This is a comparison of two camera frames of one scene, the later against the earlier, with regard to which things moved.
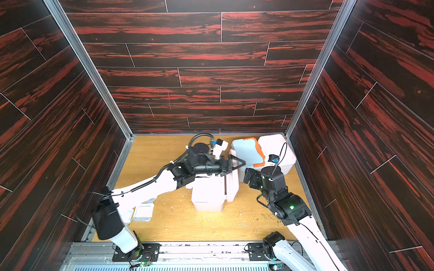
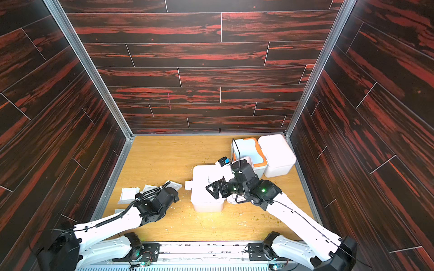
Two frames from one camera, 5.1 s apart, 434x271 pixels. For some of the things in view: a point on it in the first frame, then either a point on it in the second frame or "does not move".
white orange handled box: x=249 y=151 does not move
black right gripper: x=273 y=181 to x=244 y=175
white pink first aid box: x=278 y=144 does not move
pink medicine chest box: x=209 y=193 does not move
